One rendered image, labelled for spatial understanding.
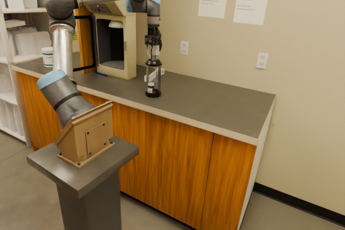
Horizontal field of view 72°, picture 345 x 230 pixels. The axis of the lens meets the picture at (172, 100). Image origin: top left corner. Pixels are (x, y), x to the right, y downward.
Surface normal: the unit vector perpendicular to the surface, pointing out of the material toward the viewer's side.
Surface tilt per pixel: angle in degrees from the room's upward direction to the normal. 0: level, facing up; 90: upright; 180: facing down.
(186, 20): 90
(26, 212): 0
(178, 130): 90
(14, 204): 0
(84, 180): 0
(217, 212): 90
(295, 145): 90
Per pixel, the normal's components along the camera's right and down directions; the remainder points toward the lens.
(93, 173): 0.05, -0.91
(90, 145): 0.86, 0.25
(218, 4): -0.48, 0.33
